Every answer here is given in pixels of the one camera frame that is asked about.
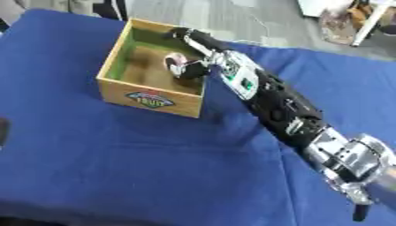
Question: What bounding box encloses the white furniture leg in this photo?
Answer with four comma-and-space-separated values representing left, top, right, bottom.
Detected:
349, 0, 396, 48

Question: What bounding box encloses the white and pink round toy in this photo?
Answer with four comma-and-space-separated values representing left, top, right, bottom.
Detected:
162, 51, 191, 79

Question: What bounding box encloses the brown and pink bag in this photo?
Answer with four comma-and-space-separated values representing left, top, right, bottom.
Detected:
316, 4, 369, 46

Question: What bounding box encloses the tan cardboard box green inside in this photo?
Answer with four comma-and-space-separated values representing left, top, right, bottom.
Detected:
94, 17, 214, 119

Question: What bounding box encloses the black stand base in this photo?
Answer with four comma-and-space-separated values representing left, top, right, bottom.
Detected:
91, 0, 129, 22

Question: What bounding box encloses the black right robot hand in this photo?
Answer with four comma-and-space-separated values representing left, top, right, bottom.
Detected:
162, 26, 235, 80

